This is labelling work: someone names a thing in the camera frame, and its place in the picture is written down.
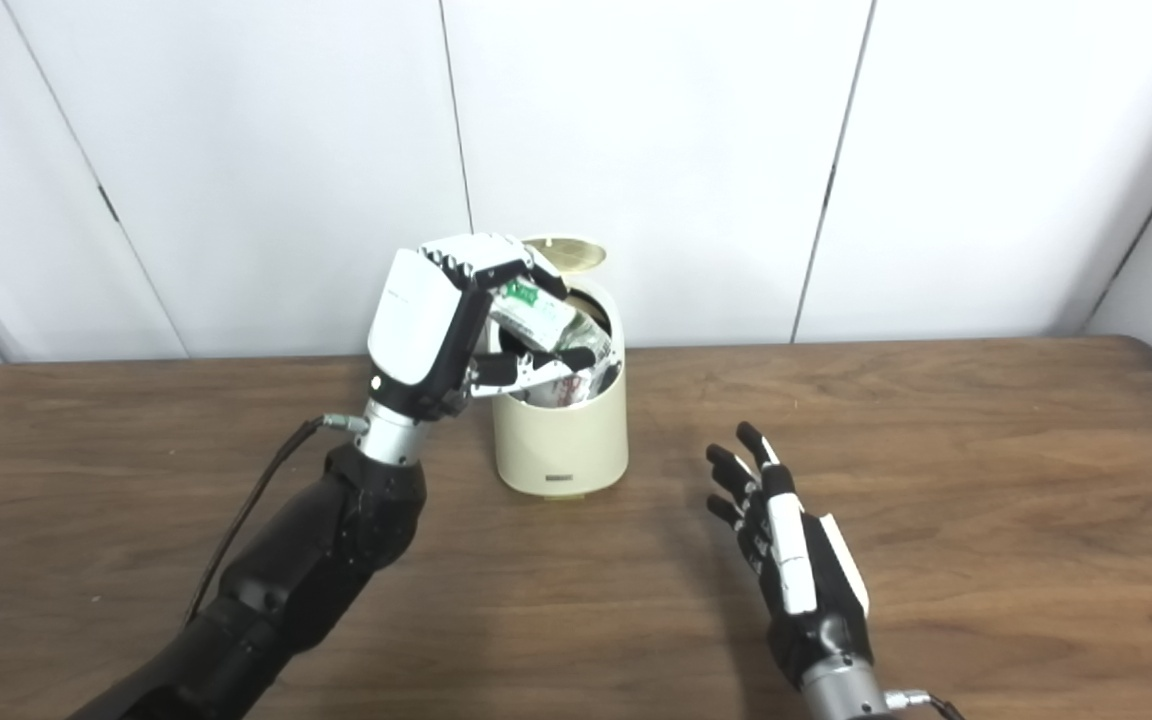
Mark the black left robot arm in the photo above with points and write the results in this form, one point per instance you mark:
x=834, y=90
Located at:
x=306, y=570

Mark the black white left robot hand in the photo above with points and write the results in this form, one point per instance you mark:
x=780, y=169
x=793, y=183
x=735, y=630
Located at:
x=416, y=320

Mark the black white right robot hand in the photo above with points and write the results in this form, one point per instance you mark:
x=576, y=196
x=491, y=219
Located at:
x=791, y=560

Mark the black bin liner bag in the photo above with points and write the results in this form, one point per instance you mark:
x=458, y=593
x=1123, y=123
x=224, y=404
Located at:
x=608, y=385

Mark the green white milk carton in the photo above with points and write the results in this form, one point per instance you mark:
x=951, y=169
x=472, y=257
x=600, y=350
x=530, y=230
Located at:
x=541, y=315

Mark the cream-colored round bin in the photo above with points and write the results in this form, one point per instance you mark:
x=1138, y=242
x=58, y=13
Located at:
x=561, y=445

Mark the cream round bin lid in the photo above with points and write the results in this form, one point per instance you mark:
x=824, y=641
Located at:
x=571, y=252

